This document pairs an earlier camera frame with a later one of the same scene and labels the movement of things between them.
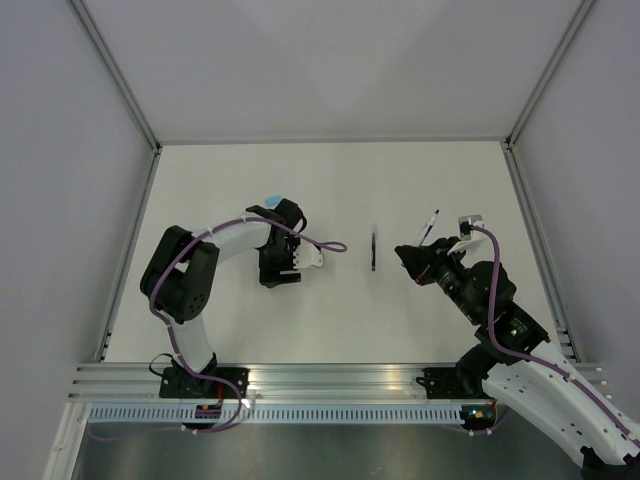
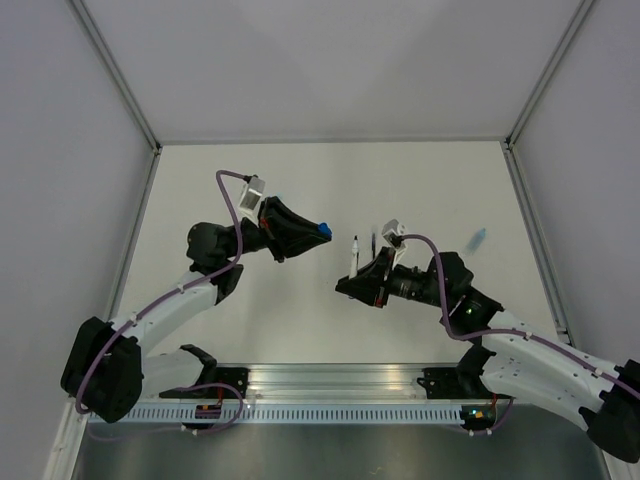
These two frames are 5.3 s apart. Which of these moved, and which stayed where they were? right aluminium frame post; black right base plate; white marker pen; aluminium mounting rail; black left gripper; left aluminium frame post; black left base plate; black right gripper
Moved: black left gripper; white marker pen; black right gripper
Stayed: right aluminium frame post; black right base plate; black left base plate; aluminium mounting rail; left aluminium frame post
